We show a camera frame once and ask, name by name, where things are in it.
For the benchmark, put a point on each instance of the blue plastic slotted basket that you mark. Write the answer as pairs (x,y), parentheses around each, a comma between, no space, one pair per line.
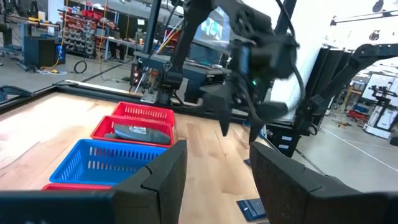
(93,175)

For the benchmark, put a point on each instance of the white board panel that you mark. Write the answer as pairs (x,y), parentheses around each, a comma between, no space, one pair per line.
(311,31)

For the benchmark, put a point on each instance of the dark grey desk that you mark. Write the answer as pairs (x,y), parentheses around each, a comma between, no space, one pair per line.
(202,74)

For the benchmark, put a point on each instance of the large grey toiletry tube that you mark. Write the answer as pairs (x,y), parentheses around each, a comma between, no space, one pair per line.
(146,136)

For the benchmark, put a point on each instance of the wooden-topped bench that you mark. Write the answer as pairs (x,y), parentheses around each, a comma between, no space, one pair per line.
(31,22)

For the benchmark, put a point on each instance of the black control box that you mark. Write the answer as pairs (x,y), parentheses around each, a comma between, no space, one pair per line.
(283,146)

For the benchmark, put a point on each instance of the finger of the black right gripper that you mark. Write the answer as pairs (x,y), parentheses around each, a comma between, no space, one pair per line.
(270,112)
(224,105)

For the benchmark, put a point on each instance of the red plastic slotted basket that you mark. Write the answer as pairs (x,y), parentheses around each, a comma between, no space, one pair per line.
(77,187)
(99,130)
(143,113)

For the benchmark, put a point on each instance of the black computer tower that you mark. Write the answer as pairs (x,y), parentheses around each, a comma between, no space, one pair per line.
(40,51)

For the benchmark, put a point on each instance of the white robot workstation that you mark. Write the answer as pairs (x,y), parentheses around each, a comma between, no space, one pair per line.
(382,121)

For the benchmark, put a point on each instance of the grey work table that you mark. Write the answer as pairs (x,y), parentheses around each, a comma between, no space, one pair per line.
(124,41)

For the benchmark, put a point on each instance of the display screen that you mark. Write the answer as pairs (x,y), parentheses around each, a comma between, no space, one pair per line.
(214,29)

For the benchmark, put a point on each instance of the person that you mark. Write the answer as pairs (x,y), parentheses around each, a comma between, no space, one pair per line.
(115,46)

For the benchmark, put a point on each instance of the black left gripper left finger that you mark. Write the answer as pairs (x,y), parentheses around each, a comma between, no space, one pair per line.
(93,208)

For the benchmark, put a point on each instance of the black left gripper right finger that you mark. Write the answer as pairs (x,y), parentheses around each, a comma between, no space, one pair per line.
(311,202)

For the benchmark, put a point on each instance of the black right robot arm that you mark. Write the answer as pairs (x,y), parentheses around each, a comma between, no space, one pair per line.
(189,31)

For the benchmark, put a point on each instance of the shelf with red bins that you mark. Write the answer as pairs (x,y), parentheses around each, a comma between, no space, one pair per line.
(77,34)

